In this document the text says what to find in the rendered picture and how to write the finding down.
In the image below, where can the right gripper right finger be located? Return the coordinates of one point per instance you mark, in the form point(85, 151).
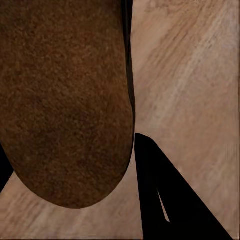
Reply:
point(190, 218)

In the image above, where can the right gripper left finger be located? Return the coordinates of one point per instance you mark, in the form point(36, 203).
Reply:
point(6, 169)

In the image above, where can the sandal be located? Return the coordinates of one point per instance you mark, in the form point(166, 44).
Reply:
point(67, 97)

